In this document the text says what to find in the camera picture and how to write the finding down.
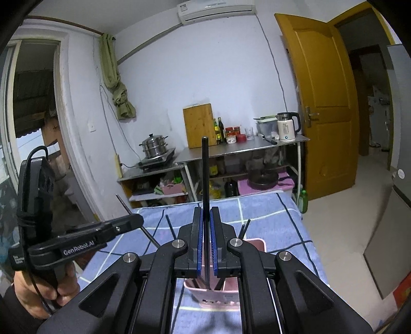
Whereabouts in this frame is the person's left hand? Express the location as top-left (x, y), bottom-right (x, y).
top-left (14, 263), bottom-right (80, 309)

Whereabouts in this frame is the wooden cutting board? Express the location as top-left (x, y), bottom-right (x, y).
top-left (183, 103), bottom-right (218, 149)

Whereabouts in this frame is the low steel stand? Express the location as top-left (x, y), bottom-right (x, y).
top-left (117, 156), bottom-right (188, 208)

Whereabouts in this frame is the grey wall conduit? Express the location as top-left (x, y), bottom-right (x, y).
top-left (117, 24), bottom-right (180, 63)

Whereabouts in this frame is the pink plastic basket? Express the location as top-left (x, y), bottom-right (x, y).
top-left (161, 183), bottom-right (187, 196)

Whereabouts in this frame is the white air conditioner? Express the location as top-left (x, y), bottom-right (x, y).
top-left (178, 0), bottom-right (256, 24)

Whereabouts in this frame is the person's left forearm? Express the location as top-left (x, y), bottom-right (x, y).
top-left (0, 284), bottom-right (49, 334)

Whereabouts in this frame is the green plastic bottle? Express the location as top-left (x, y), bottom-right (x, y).
top-left (298, 189), bottom-right (309, 214)

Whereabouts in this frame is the green knotted curtain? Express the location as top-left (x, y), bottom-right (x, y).
top-left (99, 32), bottom-right (137, 121)

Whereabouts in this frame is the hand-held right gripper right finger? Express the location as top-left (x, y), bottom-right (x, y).
top-left (210, 207), bottom-right (375, 334)

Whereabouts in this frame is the grey wall cable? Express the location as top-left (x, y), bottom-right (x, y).
top-left (256, 14), bottom-right (290, 114)

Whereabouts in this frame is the grey metal chopstick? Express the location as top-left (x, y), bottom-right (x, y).
top-left (116, 193), bottom-right (161, 248)

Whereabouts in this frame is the clear plastic food container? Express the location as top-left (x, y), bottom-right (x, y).
top-left (255, 115), bottom-right (278, 137)

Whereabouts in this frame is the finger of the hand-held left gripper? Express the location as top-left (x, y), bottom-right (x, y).
top-left (72, 213), bottom-right (144, 244)

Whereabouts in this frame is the dark glass bottle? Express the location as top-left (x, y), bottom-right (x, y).
top-left (224, 178), bottom-right (239, 198)

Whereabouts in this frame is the long steel table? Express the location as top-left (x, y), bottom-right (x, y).
top-left (175, 135), bottom-right (310, 206)

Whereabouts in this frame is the blue checked tablecloth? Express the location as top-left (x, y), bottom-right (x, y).
top-left (77, 191), bottom-right (331, 334)

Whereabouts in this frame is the yellow wooden door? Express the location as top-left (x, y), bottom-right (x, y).
top-left (274, 13), bottom-right (360, 193)

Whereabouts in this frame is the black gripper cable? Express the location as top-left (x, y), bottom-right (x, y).
top-left (25, 145), bottom-right (55, 317)

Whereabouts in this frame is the steel steamer pot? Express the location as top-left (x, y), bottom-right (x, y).
top-left (139, 134), bottom-right (169, 159)

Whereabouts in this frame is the black frying pan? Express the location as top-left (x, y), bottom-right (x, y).
top-left (247, 169), bottom-right (279, 191)

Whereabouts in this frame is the black induction cooker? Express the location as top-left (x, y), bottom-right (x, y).
top-left (136, 148), bottom-right (176, 171)

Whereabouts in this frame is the pink storage box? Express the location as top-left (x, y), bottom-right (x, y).
top-left (238, 172), bottom-right (296, 197)

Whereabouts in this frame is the pink plastic utensil holder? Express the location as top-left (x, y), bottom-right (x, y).
top-left (175, 238), bottom-right (266, 311)

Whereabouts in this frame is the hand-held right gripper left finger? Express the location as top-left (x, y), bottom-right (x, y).
top-left (37, 207), bottom-right (203, 334)

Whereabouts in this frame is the white electric kettle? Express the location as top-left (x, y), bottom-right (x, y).
top-left (277, 112), bottom-right (302, 142)

